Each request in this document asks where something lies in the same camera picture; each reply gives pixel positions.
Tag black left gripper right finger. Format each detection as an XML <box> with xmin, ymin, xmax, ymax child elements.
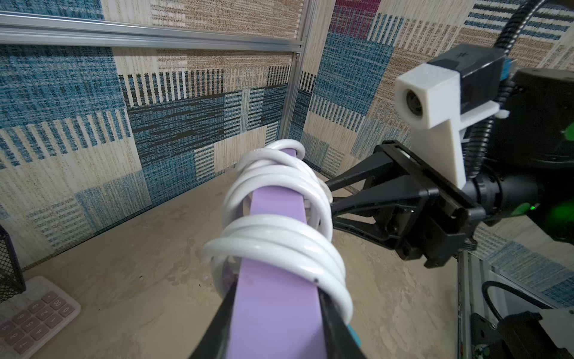
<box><xmin>318</xmin><ymin>290</ymin><xmax>366</xmax><ymax>359</ymax></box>

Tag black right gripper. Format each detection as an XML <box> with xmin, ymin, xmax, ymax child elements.
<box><xmin>326</xmin><ymin>141</ymin><xmax>486</xmax><ymax>269</ymax></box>

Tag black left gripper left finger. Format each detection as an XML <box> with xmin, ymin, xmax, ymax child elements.
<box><xmin>188</xmin><ymin>282</ymin><xmax>237</xmax><ymax>359</ymax></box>

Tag purple power strip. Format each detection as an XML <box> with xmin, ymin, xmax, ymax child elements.
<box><xmin>223</xmin><ymin>147</ymin><xmax>329</xmax><ymax>359</ymax></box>

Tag white power strip cord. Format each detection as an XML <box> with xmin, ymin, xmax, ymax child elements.
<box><xmin>200</xmin><ymin>138</ymin><xmax>354</xmax><ymax>325</ymax></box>

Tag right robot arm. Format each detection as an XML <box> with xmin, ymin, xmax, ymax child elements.
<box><xmin>327</xmin><ymin>68</ymin><xmax>573</xmax><ymax>268</ymax></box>

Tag pink white calculator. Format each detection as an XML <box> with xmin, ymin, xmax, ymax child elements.
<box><xmin>1</xmin><ymin>276</ymin><xmax>82</xmax><ymax>358</ymax></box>

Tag black corrugated cable conduit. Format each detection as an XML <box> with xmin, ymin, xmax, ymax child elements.
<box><xmin>463</xmin><ymin>0</ymin><xmax>550</xmax><ymax>180</ymax></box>

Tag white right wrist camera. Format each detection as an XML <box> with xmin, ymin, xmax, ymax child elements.
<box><xmin>395</xmin><ymin>44</ymin><xmax>511</xmax><ymax>188</ymax></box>

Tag black wire mesh shelf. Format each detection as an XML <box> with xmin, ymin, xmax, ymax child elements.
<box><xmin>0</xmin><ymin>226</ymin><xmax>26</xmax><ymax>302</ymax></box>

